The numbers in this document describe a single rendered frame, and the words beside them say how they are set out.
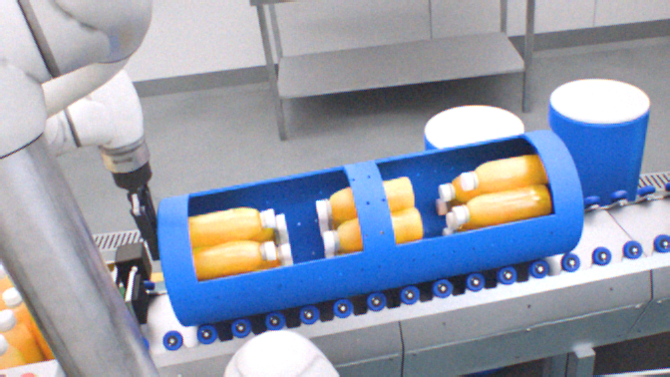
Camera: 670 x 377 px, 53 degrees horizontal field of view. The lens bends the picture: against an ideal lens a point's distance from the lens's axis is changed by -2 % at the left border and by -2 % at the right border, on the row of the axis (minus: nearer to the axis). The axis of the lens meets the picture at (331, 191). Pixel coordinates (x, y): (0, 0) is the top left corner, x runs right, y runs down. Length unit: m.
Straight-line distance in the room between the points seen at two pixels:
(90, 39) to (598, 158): 1.63
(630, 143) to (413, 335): 0.91
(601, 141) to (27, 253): 1.63
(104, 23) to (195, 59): 4.28
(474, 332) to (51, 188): 1.08
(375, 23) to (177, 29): 1.37
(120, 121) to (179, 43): 3.70
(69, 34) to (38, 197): 0.17
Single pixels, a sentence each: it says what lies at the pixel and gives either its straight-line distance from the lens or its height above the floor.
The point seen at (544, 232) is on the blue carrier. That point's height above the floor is 1.10.
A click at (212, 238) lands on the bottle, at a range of 1.45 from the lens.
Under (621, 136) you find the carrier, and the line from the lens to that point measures 2.07.
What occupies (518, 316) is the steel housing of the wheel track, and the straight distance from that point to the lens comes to 1.62.
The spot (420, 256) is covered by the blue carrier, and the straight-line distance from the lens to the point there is 1.41.
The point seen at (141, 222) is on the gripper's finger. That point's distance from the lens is 1.38.
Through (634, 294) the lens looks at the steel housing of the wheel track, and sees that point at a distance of 1.73.
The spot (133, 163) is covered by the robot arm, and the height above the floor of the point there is 1.38.
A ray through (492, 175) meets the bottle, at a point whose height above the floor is 1.18.
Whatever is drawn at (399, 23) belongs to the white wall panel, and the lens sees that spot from 4.86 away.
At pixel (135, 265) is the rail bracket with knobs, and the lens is 1.75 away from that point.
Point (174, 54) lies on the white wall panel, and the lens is 5.00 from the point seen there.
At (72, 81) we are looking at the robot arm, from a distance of 1.02.
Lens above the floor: 1.99
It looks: 33 degrees down
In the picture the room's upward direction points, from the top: 8 degrees counter-clockwise
